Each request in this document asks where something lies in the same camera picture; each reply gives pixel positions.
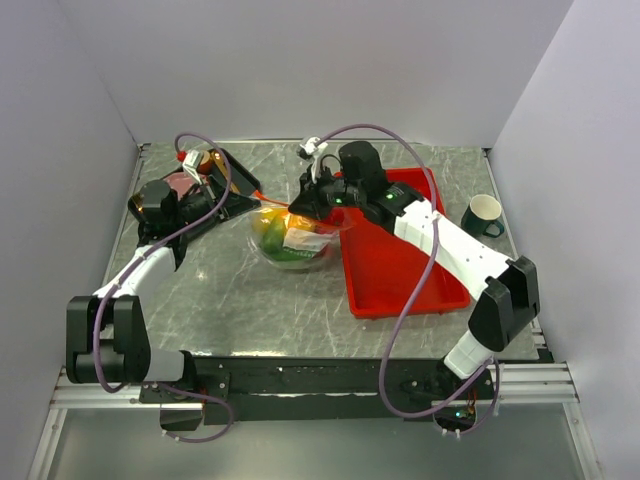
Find black serving tray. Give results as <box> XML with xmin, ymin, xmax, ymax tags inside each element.
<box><xmin>127</xmin><ymin>147</ymin><xmax>263</xmax><ymax>236</ymax></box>

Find brown ceramic cup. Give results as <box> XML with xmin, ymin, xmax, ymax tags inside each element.
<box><xmin>196</xmin><ymin>151</ymin><xmax>214</xmax><ymax>175</ymax></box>

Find yellow toy mango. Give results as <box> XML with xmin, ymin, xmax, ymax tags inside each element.
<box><xmin>251</xmin><ymin>207</ymin><xmax>288</xmax><ymax>235</ymax></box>

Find gold spoon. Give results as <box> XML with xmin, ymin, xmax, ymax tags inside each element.
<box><xmin>211</xmin><ymin>150</ymin><xmax>230</xmax><ymax>180</ymax></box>

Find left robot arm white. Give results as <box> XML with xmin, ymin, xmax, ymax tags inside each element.
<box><xmin>65</xmin><ymin>180</ymin><xmax>261</xmax><ymax>402</ymax></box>

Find orange green toy mango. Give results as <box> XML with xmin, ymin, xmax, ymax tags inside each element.
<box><xmin>259</xmin><ymin>223</ymin><xmax>317</xmax><ymax>262</ymax></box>

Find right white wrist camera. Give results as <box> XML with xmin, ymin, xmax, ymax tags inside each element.
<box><xmin>297</xmin><ymin>137</ymin><xmax>328</xmax><ymax>183</ymax></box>

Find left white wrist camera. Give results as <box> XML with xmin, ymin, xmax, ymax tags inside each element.
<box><xmin>176</xmin><ymin>149</ymin><xmax>204</xmax><ymax>185</ymax></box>

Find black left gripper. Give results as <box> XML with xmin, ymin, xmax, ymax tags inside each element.
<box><xmin>168</xmin><ymin>173</ymin><xmax>257</xmax><ymax>229</ymax></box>

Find clear zip top bag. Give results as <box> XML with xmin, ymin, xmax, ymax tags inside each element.
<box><xmin>249</xmin><ymin>192</ymin><xmax>346</xmax><ymax>271</ymax></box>

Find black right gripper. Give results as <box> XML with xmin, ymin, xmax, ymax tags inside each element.
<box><xmin>293</xmin><ymin>162</ymin><xmax>367</xmax><ymax>221</ymax></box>

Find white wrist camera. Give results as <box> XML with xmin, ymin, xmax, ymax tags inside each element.
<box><xmin>176</xmin><ymin>149</ymin><xmax>204</xmax><ymax>185</ymax></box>
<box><xmin>297</xmin><ymin>137</ymin><xmax>328</xmax><ymax>183</ymax></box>

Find red toy bell pepper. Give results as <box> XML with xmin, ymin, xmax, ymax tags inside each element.
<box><xmin>327</xmin><ymin>208</ymin><xmax>354</xmax><ymax>231</ymax></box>

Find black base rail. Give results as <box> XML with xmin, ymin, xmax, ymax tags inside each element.
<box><xmin>139</xmin><ymin>357</ymin><xmax>498</xmax><ymax>431</ymax></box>

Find dark green mug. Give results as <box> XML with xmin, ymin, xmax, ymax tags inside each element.
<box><xmin>460</xmin><ymin>194</ymin><xmax>505</xmax><ymax>238</ymax></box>

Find pink dotted plate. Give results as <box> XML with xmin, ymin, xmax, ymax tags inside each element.
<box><xmin>163</xmin><ymin>172</ymin><xmax>195</xmax><ymax>198</ymax></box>

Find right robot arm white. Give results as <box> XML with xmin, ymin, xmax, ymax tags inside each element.
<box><xmin>289</xmin><ymin>137</ymin><xmax>540</xmax><ymax>398</ymax></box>

